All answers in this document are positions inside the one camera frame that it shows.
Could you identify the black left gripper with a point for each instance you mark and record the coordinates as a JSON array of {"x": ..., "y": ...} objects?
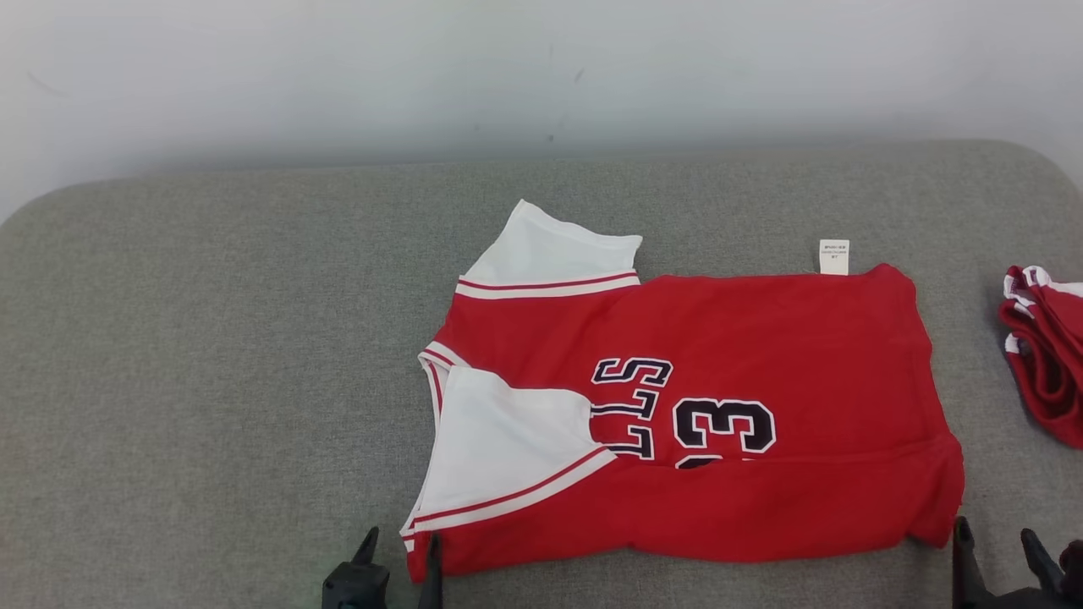
[{"x": 355, "y": 585}]

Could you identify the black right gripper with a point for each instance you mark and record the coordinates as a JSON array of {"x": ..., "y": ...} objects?
[{"x": 1028, "y": 599}]

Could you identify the red shorts white stripe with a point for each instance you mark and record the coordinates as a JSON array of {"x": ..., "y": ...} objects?
[{"x": 1049, "y": 355}]

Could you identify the red basketball jersey white sleeves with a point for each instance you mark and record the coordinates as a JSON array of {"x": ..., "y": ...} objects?
[{"x": 761, "y": 338}]

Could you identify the grey fabric sofa seat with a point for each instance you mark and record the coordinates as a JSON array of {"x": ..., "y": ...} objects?
[{"x": 211, "y": 338}]

